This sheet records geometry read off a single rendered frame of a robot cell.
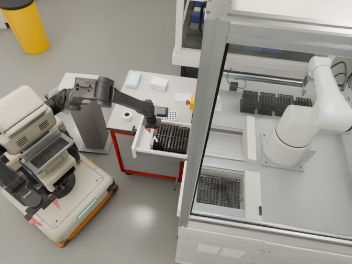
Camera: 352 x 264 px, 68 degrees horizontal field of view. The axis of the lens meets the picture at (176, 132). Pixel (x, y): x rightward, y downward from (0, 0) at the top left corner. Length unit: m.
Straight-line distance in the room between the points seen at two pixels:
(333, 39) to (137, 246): 2.05
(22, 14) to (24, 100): 2.51
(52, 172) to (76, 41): 2.70
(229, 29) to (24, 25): 3.49
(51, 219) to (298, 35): 2.01
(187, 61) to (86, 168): 1.22
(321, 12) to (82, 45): 3.63
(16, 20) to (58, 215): 2.44
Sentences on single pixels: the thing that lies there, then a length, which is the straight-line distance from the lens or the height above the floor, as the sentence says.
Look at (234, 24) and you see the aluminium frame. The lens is 0.45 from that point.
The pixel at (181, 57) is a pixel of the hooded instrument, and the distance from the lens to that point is 2.19.
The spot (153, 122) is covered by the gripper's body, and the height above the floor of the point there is 1.07.
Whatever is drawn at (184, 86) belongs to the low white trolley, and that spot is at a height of 0.76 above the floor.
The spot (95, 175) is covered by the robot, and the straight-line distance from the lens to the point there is 2.25.
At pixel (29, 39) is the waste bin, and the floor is 0.23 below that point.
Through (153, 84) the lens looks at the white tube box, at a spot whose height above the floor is 0.81.
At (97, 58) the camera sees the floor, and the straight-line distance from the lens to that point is 3.73.
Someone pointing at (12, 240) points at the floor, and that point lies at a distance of 2.58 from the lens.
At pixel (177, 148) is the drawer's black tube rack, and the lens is 1.56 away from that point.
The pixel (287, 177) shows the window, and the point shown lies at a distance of 0.85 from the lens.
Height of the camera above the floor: 2.21
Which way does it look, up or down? 53 degrees down
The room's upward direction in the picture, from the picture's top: 3 degrees clockwise
